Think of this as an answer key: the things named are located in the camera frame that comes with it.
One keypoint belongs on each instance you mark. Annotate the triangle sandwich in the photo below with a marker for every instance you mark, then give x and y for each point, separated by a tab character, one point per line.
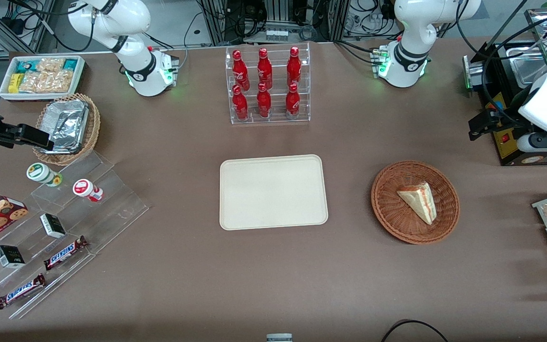
420	202

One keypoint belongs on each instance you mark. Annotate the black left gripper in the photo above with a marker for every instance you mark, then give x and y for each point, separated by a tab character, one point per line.
505	118

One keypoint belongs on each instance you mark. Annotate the white rectangular snack bin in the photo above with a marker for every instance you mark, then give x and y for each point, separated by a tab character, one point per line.
80	76

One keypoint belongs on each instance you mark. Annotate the red cola bottle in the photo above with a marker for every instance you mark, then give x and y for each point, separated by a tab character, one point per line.
264	102
240	69
264	69
292	101
240	104
294	66

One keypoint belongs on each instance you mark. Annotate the silver foil container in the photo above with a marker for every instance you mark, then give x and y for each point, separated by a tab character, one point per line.
62	108
67	133

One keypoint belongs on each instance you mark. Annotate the steel appliance tray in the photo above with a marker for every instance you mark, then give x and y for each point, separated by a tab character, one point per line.
530	69

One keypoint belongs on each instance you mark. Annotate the teal snack packet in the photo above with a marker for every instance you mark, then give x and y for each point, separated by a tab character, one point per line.
24	66
70	64

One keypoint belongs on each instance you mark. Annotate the clear bag of crackers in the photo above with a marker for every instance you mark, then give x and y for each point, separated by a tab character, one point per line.
45	82
50	64

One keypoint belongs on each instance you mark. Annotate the yellow snack packet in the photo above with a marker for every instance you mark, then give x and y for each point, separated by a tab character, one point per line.
14	83

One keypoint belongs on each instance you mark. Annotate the red lid yogurt cup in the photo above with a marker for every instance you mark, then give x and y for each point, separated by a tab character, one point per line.
84	188

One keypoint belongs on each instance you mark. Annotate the light tan wicker basket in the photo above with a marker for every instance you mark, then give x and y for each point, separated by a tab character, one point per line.
92	128

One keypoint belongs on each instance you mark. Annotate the grey metal object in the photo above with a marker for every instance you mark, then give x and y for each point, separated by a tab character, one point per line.
279	337

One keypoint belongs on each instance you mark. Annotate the small black box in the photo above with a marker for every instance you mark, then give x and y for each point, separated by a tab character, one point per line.
53	225
10	256

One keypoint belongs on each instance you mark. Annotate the black countertop appliance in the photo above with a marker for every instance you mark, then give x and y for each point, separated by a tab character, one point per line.
504	71

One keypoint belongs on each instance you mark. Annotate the clear acrylic bottle rack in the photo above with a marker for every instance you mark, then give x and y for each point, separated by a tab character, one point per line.
276	50

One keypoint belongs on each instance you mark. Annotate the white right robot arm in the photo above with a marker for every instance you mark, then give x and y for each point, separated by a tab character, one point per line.
131	19

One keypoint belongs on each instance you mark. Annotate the brown Snickers bar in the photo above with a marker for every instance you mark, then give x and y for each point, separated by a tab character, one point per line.
19	291
64	253

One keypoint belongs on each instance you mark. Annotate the cream rectangular plastic tray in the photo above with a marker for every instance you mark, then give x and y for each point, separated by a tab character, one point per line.
273	192

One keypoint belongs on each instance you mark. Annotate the aluminium equipment frame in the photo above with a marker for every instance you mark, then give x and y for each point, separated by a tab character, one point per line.
278	14

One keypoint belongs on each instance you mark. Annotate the clear acrylic stepped display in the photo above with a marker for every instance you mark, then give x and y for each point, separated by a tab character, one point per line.
117	199

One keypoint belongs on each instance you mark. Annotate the green lid yogurt cup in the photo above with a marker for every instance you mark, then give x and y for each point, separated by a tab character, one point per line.
41	173

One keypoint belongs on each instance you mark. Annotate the round brown wicker basket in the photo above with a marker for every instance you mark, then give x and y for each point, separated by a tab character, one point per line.
392	213

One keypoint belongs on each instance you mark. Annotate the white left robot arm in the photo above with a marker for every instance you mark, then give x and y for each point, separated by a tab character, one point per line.
411	28

